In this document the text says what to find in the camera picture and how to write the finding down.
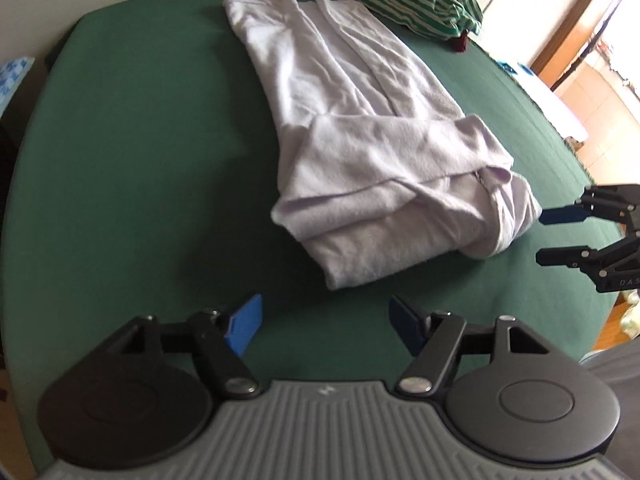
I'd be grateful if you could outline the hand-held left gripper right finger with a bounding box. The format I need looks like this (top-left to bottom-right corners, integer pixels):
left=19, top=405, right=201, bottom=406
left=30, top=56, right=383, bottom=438
left=388, top=294, right=548, bottom=398

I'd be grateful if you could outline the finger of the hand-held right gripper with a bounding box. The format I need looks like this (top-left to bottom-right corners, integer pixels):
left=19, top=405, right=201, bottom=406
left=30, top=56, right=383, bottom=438
left=535, top=236, right=640, bottom=281
left=539, top=184, right=640, bottom=226

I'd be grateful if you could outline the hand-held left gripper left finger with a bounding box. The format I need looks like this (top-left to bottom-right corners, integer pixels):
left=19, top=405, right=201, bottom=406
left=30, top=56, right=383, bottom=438
left=112, top=293, right=264, bottom=401

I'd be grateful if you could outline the white shirt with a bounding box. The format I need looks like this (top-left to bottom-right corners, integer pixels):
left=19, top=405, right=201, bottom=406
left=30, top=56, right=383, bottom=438
left=221, top=0, right=544, bottom=291

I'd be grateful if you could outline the green table cover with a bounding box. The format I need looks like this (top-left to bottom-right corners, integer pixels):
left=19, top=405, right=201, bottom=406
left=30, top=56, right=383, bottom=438
left=0, top=0, right=621, bottom=478

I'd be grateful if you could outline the blue patterned cloth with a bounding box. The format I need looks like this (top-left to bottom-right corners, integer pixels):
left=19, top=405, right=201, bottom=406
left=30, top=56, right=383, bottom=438
left=0, top=56, right=36, bottom=108

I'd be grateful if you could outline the wooden door frame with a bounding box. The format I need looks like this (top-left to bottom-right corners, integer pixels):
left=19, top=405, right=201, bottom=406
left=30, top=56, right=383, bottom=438
left=529, top=0, right=618, bottom=88

